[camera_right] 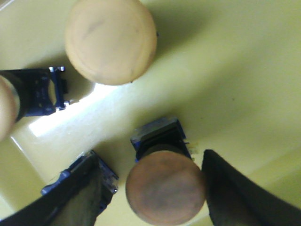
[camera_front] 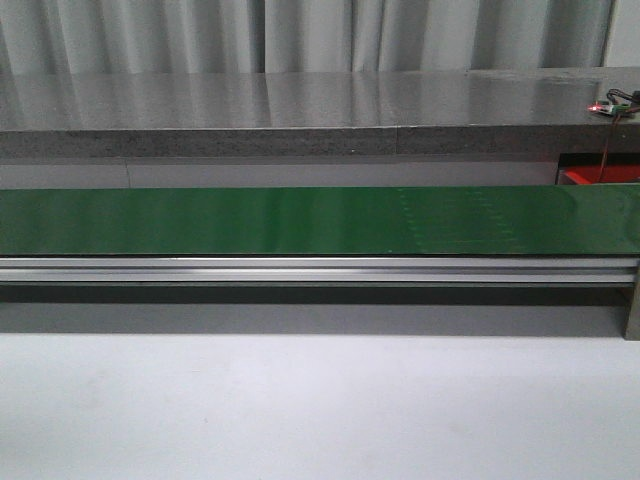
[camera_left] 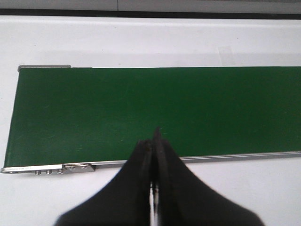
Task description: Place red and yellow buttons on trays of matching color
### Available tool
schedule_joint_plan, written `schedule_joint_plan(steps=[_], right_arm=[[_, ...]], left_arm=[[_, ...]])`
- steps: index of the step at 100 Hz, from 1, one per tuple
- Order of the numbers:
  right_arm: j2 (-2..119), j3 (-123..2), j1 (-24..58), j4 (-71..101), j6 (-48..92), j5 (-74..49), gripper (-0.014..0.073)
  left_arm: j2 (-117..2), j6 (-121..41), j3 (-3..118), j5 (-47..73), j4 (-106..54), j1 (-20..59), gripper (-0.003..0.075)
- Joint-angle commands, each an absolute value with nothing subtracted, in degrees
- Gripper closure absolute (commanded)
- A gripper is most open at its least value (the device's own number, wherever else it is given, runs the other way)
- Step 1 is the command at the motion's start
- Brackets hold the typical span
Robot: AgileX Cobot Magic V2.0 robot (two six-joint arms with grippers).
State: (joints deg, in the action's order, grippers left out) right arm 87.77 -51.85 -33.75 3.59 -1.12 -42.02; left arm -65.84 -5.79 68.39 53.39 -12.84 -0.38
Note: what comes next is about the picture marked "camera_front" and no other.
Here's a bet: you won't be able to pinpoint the red and black wires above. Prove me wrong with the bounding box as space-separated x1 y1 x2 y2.
597 88 640 185

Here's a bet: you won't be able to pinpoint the green conveyor belt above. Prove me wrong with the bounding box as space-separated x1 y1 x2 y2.
1 184 639 256

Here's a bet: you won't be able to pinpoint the grey stone-top counter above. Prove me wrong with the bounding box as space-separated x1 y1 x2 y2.
1 67 639 158

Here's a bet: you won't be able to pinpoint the small circuit board red LED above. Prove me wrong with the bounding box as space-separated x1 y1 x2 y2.
587 100 632 117

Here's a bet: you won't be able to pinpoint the red bin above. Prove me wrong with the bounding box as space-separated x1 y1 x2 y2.
559 165 640 185

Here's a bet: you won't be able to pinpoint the aluminium conveyor frame rail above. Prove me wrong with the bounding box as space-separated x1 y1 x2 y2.
1 256 639 285

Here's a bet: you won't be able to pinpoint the grey conveyor support post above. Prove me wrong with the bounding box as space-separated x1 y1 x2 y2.
623 272 640 341

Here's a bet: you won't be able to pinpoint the grey pleated curtain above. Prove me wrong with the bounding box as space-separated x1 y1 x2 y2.
1 1 614 75

